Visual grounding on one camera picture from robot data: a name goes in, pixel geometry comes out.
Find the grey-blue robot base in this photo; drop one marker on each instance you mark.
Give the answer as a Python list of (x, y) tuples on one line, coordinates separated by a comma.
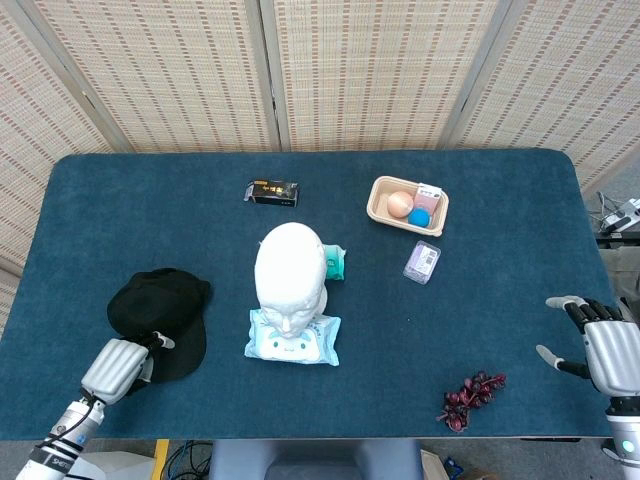
[(310, 460)]

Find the light blue wet wipes pack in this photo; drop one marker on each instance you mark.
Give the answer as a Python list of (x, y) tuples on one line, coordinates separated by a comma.
[(320, 342)]

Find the beige plastic container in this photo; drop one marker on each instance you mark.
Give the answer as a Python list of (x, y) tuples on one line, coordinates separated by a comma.
[(382, 210)]

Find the green tissue pack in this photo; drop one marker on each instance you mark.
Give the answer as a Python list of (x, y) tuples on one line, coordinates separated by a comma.
[(336, 265)]

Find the pink box with white label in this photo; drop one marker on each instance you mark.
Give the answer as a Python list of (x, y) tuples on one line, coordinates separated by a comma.
[(427, 200)]

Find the dark red grape bunch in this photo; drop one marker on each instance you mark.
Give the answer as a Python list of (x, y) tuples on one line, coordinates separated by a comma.
[(470, 395)]

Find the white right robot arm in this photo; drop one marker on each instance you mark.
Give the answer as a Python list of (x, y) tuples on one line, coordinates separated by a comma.
[(625, 435)]

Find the blue ball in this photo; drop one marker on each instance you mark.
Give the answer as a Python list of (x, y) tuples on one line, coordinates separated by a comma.
[(420, 218)]

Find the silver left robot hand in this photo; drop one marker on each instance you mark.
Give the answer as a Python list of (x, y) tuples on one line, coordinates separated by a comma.
[(112, 367)]

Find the woven folding screen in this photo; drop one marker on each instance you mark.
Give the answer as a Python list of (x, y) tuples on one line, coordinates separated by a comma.
[(370, 75)]

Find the yellow strip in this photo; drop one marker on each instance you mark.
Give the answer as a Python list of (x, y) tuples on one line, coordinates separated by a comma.
[(160, 457)]

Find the white power strip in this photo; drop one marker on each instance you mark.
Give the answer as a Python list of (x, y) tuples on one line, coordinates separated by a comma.
[(622, 215)]

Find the dark blue table mat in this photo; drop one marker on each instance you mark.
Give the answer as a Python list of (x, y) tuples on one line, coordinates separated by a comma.
[(500, 310)]

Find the white sheet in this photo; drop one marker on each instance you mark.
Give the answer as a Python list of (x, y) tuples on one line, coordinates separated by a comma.
[(115, 467)]

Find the cardboard box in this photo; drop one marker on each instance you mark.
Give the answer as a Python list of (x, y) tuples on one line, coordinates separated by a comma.
[(440, 467)]

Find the white foam mannequin head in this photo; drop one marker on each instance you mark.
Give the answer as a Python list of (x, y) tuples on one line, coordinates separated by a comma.
[(290, 270)]

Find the peach coloured ball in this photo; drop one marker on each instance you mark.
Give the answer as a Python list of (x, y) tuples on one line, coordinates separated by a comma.
[(400, 204)]

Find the black box with gold print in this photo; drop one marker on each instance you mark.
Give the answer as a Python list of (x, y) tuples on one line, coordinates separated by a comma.
[(275, 194)]

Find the black baseball cap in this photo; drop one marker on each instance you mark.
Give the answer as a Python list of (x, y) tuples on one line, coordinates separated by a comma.
[(150, 300)]

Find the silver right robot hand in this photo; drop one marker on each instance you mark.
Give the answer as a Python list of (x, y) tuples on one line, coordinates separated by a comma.
[(612, 355)]

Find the clear box of purple pins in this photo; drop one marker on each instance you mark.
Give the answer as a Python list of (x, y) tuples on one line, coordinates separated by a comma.
[(421, 262)]

